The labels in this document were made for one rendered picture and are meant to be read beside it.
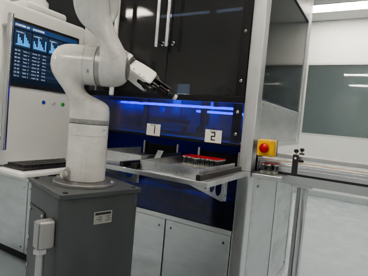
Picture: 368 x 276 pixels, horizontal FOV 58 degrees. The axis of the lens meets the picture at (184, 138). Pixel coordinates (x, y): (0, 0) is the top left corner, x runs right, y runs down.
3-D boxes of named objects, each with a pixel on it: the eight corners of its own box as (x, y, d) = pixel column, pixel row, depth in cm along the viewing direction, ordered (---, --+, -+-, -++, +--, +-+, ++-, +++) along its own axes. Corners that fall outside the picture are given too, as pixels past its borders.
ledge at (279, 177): (260, 173, 158) (260, 170, 158) (288, 178, 152) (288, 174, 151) (251, 177, 146) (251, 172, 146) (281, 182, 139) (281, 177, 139)
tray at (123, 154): (140, 153, 186) (141, 146, 186) (180, 159, 173) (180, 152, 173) (96, 155, 156) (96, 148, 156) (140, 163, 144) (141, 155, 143)
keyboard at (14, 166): (73, 161, 183) (73, 156, 183) (92, 164, 177) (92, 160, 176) (3, 166, 149) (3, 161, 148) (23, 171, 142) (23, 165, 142)
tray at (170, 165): (183, 162, 159) (184, 155, 159) (234, 171, 146) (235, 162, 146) (139, 168, 130) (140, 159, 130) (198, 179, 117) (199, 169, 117)
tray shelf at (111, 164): (133, 155, 188) (133, 151, 188) (252, 174, 154) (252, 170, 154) (64, 160, 147) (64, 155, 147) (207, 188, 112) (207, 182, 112)
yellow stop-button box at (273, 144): (260, 154, 150) (262, 138, 150) (276, 156, 147) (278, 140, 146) (256, 155, 144) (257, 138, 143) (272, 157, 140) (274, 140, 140)
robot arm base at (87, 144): (68, 191, 91) (73, 124, 90) (42, 178, 105) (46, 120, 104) (127, 187, 104) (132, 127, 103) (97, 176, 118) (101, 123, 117)
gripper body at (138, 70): (127, 68, 129) (151, 84, 131) (117, 78, 121) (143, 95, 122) (135, 52, 125) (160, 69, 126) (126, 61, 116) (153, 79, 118)
